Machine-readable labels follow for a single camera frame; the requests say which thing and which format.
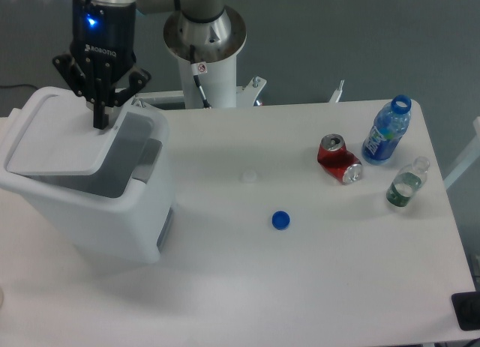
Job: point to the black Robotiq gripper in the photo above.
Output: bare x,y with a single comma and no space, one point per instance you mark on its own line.
101,64

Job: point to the white trash can lid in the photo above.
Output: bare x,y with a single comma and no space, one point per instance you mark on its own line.
54,135

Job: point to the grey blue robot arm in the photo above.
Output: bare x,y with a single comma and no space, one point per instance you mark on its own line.
196,10

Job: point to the white trash can body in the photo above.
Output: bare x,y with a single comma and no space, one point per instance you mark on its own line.
125,208

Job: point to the white bottle cap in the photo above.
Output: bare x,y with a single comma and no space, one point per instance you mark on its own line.
249,176

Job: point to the blue bottle cap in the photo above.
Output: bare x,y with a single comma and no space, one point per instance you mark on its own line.
280,220

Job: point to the crushed red soda can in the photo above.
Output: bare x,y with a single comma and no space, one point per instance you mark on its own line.
338,161

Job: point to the blue plastic drink bottle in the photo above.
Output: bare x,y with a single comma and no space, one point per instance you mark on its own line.
389,126

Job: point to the clear green label bottle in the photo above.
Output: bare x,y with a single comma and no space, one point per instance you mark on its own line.
407,182

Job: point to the black device at edge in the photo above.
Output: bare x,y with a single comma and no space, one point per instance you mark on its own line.
466,308

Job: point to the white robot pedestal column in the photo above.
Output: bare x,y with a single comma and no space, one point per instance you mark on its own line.
206,53

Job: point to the white frame at right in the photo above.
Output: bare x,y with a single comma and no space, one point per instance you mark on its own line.
465,159

